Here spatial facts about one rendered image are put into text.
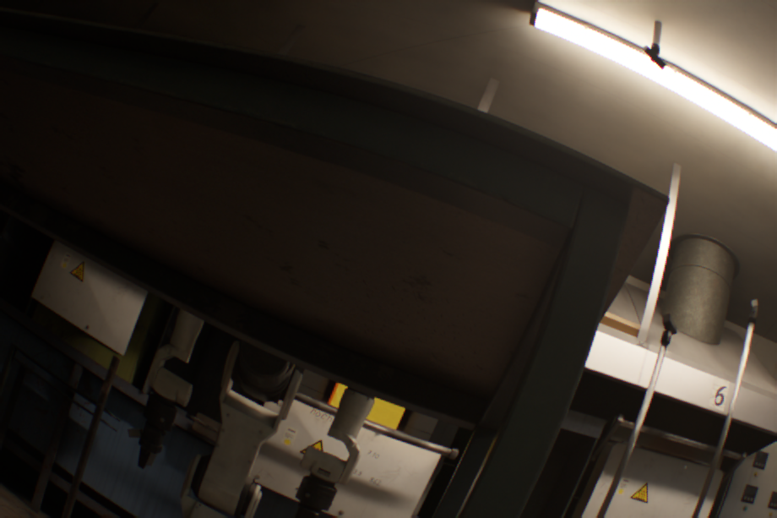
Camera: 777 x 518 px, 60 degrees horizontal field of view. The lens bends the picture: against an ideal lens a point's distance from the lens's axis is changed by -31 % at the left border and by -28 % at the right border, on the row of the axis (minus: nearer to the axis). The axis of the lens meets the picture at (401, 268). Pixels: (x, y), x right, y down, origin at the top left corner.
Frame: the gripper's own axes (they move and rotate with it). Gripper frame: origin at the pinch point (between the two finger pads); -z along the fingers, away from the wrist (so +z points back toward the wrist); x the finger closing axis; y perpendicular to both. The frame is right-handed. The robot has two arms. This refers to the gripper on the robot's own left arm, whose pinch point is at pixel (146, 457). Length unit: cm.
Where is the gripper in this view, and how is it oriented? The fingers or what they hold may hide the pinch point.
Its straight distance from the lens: 211.7
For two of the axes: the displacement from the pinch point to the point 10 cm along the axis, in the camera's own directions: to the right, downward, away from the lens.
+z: 3.9, -9.0, 1.8
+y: -9.1, -4.0, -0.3
